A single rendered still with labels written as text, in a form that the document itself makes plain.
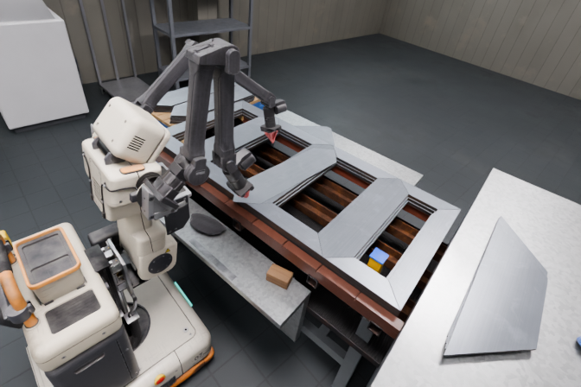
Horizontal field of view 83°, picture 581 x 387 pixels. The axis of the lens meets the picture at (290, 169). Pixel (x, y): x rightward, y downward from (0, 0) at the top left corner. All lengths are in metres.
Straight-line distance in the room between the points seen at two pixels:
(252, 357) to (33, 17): 3.26
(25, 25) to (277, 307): 3.20
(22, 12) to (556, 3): 7.48
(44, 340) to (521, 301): 1.46
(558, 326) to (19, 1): 3.98
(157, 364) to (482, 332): 1.32
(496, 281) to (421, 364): 0.41
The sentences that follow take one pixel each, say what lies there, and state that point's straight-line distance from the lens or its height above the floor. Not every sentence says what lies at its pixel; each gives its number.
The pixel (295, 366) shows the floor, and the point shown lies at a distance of 2.09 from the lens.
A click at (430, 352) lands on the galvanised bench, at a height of 1.05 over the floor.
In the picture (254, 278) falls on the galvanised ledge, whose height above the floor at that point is 0.68.
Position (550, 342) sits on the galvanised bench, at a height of 1.05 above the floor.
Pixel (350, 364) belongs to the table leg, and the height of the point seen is 0.31.
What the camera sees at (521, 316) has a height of 1.07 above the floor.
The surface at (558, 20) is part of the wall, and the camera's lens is 7.72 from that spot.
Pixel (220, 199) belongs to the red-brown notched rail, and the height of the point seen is 0.83.
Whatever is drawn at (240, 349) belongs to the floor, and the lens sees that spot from 2.11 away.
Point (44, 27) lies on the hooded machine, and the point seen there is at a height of 0.94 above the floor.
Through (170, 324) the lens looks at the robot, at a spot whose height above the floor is 0.28.
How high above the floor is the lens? 1.91
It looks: 36 degrees down
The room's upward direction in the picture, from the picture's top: 8 degrees clockwise
